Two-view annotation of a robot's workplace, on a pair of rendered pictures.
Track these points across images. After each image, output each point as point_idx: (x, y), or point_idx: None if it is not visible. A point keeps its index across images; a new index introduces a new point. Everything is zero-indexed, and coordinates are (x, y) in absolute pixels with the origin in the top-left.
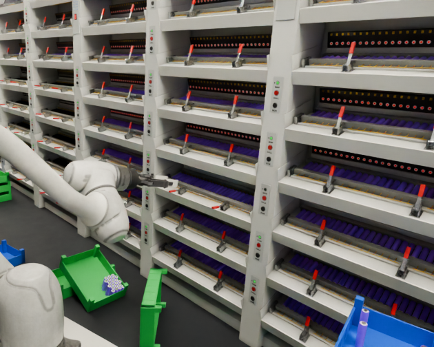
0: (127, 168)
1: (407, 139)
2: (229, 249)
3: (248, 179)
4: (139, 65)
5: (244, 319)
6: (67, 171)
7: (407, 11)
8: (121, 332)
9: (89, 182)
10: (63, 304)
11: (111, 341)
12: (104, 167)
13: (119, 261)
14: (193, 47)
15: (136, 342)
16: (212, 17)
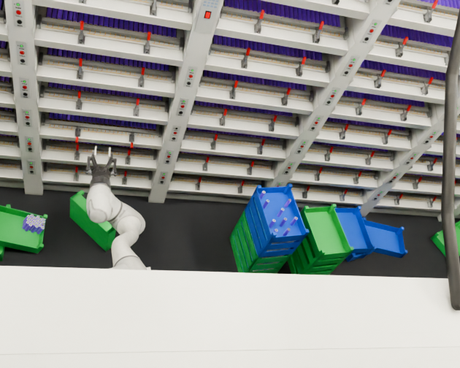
0: (105, 177)
1: (271, 96)
2: (133, 158)
3: (159, 123)
4: None
5: (154, 192)
6: (99, 216)
7: (286, 44)
8: (79, 249)
9: (113, 212)
10: (10, 261)
11: (82, 258)
12: (109, 194)
13: None
14: None
15: (97, 247)
16: (120, 12)
